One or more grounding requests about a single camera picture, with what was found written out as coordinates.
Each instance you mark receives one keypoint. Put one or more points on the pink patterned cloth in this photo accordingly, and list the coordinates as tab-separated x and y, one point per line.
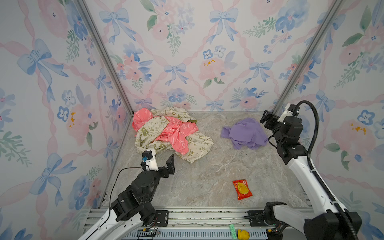
168	130

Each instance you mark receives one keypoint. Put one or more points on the corner aluminium post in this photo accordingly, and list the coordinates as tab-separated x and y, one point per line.
95	34
320	33

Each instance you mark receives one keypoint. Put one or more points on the cream green patterned cloth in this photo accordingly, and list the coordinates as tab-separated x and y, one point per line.
198	143

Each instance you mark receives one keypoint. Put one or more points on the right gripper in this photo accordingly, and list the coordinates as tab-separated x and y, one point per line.
265	119

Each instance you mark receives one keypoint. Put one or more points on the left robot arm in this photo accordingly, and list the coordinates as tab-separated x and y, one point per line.
133	207

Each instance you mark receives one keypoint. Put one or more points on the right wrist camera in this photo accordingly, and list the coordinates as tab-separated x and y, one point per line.
290	110

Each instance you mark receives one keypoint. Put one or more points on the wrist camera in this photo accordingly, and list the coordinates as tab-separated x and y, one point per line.
149	162
290	110

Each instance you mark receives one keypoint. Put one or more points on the left corner aluminium post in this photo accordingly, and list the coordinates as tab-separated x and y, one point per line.
95	34

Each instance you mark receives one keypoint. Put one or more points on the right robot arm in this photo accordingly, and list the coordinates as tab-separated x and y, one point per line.
330	220

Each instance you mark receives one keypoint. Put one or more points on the purple cloth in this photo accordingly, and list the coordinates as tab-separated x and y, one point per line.
247	132

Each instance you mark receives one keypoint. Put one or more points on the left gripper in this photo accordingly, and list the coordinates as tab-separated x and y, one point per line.
165	173

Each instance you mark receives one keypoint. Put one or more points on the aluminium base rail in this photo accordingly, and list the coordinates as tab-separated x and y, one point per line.
210	224

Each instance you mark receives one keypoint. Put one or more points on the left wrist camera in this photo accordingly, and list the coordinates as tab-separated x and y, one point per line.
149	162

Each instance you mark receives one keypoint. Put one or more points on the yellow rubber duck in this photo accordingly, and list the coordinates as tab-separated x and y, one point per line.
243	235

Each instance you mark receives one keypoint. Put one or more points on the green toy brick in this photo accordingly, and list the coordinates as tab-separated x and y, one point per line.
233	232

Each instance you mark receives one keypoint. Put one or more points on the right corner aluminium post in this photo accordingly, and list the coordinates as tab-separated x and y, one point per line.
320	33

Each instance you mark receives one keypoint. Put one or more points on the red snack packet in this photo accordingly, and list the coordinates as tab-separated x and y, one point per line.
242	189

